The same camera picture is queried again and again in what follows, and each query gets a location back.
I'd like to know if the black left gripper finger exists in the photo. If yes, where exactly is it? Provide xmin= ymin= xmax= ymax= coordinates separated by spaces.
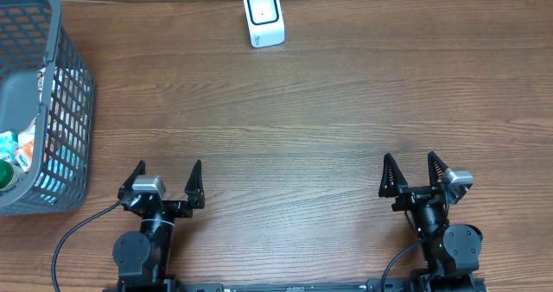
xmin=184 ymin=160 xmax=206 ymax=208
xmin=118 ymin=160 xmax=146 ymax=195

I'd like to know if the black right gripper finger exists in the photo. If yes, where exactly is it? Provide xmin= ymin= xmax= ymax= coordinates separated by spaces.
xmin=427 ymin=151 xmax=448 ymax=187
xmin=378 ymin=153 xmax=409 ymax=198

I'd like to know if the brown clear snack bag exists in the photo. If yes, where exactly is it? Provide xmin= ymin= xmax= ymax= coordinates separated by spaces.
xmin=18 ymin=67 xmax=56 ymax=148

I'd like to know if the teal tissue pack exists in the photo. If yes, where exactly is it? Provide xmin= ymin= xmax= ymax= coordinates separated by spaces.
xmin=0 ymin=131 xmax=18 ymax=163

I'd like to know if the small orange box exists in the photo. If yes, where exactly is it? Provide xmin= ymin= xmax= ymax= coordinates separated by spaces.
xmin=15 ymin=141 xmax=35 ymax=173

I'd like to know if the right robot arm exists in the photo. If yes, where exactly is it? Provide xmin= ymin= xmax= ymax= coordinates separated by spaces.
xmin=377 ymin=151 xmax=486 ymax=291

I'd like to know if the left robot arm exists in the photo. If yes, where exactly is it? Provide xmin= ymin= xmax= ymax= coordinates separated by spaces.
xmin=112 ymin=160 xmax=206 ymax=291

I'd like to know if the white barcode scanner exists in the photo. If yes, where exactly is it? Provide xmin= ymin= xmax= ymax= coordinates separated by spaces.
xmin=243 ymin=0 xmax=285 ymax=48

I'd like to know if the grey plastic mesh basket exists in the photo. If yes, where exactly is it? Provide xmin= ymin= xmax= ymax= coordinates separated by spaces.
xmin=1 ymin=0 xmax=96 ymax=216

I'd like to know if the green round lid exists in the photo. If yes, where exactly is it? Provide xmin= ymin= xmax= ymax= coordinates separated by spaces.
xmin=0 ymin=160 xmax=19 ymax=191

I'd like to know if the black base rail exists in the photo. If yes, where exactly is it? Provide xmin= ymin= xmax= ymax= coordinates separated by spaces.
xmin=103 ymin=278 xmax=488 ymax=292

